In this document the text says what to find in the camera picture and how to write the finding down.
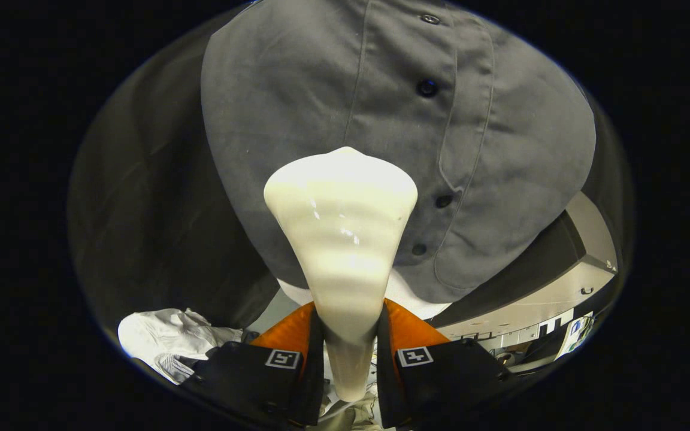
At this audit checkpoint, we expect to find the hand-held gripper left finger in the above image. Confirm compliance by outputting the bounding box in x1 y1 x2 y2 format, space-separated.
180 301 326 430

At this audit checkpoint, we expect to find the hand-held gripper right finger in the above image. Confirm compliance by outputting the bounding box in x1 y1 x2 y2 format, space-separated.
376 298 516 430

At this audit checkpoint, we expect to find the white garment steamer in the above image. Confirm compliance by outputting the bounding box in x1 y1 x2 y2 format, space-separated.
263 146 419 403

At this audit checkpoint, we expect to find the grey button shirt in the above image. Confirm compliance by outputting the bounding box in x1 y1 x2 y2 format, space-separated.
200 0 597 305

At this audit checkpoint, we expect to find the khaki cloth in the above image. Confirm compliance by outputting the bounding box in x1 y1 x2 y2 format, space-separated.
321 386 382 431

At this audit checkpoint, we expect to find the cream mannequin torso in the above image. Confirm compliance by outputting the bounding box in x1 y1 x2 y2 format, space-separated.
276 266 453 320

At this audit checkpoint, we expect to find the crumpled white cloth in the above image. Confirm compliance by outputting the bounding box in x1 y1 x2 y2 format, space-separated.
117 308 244 385

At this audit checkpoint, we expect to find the cluttered white desk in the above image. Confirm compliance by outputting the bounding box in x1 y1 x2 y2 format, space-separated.
555 311 595 360

